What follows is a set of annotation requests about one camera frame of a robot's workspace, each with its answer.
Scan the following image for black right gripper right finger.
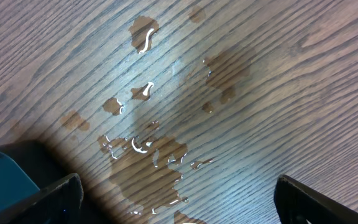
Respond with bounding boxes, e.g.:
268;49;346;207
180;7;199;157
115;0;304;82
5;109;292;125
273;175;358;224

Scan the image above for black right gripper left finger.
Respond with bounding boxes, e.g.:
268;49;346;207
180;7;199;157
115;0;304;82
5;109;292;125
0;173;83;224

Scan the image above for black plastic water tray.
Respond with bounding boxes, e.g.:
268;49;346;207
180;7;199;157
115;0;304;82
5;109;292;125
0;141;110;224

